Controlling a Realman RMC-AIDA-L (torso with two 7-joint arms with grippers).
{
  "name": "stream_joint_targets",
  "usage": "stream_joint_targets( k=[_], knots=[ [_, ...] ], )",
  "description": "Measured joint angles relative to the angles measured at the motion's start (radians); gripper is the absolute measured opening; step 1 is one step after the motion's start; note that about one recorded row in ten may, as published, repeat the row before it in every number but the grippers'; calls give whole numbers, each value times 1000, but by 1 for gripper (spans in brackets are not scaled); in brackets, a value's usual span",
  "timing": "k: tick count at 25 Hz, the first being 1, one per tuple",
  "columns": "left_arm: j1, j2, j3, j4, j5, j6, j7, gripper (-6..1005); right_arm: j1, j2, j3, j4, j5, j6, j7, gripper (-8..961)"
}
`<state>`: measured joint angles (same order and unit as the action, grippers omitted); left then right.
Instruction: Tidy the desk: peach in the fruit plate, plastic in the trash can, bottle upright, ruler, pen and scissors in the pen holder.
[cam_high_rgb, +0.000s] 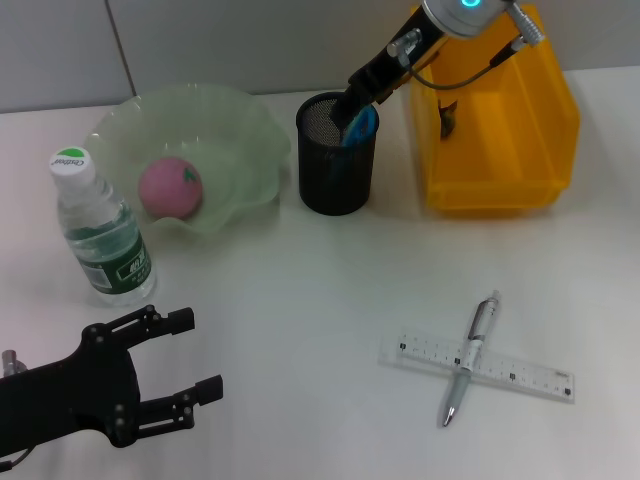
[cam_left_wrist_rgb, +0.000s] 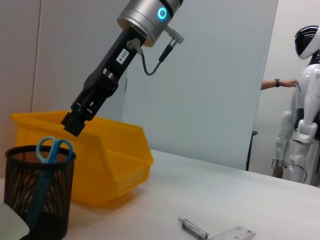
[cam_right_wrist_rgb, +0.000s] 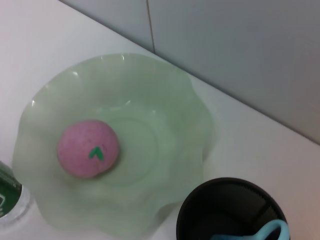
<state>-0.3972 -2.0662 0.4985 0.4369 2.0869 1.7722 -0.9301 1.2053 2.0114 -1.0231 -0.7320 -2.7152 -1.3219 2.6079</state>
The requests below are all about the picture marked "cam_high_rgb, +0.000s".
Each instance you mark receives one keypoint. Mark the pale green glass fruit plate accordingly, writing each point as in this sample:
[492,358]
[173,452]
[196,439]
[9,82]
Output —
[225,165]

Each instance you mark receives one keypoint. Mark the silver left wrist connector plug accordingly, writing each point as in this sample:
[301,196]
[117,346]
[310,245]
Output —
[10,362]

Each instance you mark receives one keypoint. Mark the green plastic wrapper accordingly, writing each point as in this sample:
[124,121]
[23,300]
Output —
[447,120]

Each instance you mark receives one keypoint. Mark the pink peach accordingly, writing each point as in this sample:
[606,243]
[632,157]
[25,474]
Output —
[170,187]

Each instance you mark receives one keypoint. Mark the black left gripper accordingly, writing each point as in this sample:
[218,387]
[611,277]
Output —
[65,400]

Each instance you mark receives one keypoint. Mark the silver right wrist connector plug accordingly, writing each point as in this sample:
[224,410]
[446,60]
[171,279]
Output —
[405,42]

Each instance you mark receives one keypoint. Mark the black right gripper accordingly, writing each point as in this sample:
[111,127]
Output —
[385,75]

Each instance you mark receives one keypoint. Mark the silver ballpoint pen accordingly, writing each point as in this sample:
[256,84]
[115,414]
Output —
[472,345]

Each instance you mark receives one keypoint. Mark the clear plastic ruler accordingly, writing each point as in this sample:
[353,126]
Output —
[530,375]

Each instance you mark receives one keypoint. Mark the clear green-label water bottle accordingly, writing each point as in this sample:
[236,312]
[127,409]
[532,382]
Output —
[100,240]

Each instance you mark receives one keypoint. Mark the blue scissors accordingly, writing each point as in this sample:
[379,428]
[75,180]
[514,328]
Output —
[362,125]

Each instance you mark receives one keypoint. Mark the black mesh pen cup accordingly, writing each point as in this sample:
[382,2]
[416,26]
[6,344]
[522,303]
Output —
[337,185]

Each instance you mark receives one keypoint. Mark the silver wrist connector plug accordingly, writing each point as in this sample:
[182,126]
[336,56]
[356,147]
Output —
[405,42]
[10,362]

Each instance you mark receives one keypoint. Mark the yellow plastic bin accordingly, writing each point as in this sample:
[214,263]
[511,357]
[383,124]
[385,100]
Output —
[525,150]

